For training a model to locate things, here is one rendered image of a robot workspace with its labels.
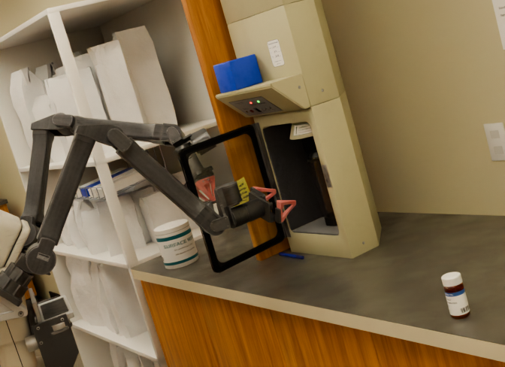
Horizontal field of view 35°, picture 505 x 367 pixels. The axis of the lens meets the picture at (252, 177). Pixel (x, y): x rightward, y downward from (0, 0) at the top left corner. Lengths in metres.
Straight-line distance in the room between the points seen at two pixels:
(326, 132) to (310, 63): 0.21
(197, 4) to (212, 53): 0.16
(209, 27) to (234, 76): 0.25
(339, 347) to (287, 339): 0.25
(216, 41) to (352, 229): 0.75
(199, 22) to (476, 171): 0.98
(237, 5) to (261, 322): 0.97
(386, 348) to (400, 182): 0.94
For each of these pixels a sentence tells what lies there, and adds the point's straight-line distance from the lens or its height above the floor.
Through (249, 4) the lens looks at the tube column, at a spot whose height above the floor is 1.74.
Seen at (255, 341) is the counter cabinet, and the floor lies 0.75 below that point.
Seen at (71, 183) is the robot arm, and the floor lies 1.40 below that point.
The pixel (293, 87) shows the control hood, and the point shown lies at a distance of 2.30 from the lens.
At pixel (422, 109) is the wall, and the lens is 2.63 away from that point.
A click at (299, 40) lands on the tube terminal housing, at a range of 2.34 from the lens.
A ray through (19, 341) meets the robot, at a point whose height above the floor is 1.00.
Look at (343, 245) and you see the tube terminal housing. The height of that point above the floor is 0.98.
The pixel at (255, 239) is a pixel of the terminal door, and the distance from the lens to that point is 2.56.
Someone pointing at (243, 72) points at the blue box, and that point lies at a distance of 2.45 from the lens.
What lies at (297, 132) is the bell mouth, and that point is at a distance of 2.45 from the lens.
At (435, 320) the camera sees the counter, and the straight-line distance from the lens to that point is 1.83.
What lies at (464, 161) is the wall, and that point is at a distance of 2.57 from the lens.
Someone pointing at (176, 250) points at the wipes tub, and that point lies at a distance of 2.89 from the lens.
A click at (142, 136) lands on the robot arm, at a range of 2.60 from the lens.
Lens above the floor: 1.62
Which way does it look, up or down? 9 degrees down
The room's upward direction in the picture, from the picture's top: 16 degrees counter-clockwise
